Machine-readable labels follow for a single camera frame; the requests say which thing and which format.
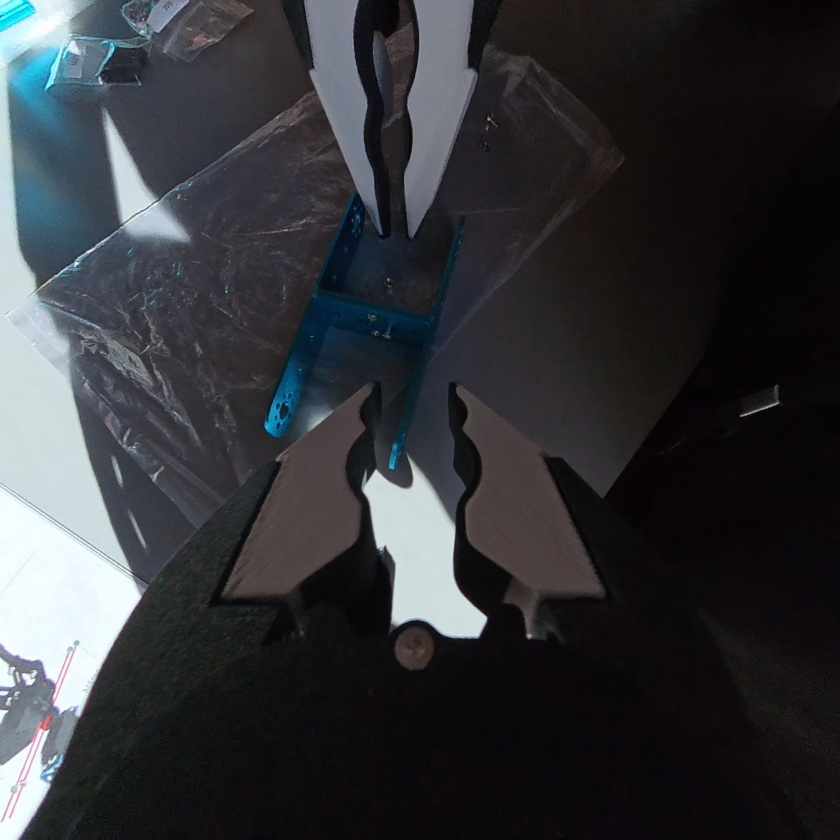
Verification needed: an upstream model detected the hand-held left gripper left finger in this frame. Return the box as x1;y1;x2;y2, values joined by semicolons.
217;384;383;613

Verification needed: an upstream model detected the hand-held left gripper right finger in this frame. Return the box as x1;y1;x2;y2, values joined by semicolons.
452;384;610;609

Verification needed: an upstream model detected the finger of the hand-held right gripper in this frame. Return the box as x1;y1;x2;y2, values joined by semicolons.
302;0;392;238
392;0;481;238

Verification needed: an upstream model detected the blue metal bracket assembly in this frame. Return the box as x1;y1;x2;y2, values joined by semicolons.
263;195;468;471

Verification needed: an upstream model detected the small clear parts bag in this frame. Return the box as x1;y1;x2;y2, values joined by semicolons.
46;37;153;94
125;0;258;61

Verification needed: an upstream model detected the clear plastic bag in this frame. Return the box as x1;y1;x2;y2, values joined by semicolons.
7;50;626;581

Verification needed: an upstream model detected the printed instruction manual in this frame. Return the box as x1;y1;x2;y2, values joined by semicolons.
0;486;145;840

